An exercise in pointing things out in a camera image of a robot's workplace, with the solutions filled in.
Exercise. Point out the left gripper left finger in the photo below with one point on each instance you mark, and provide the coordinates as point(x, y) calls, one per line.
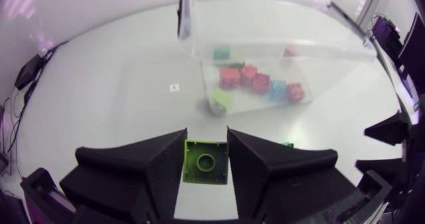
point(133, 174)

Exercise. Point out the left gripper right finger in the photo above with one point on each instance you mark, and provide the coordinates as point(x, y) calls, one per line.
point(282, 177)

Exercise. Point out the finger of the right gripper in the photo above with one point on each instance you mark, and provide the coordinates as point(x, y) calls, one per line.
point(385, 171)
point(391, 129)

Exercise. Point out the lime green toy brick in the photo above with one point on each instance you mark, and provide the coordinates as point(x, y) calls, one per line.
point(221, 101)
point(237, 60)
point(205, 162)

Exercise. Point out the clear plastic container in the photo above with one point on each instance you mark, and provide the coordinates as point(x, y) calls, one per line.
point(265, 28)

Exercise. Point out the dark screen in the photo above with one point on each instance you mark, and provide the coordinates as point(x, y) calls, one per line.
point(415, 54)

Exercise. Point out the red toy brick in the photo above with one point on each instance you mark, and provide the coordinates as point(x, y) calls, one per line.
point(260, 82)
point(248, 75)
point(295, 92)
point(229, 78)

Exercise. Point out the blue toy brick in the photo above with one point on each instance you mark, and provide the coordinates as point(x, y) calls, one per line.
point(277, 90)

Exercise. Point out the small black adapter block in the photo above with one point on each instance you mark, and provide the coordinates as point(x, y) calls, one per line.
point(30, 91)

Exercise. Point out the black power brick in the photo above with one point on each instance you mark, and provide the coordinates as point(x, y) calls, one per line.
point(29, 71)

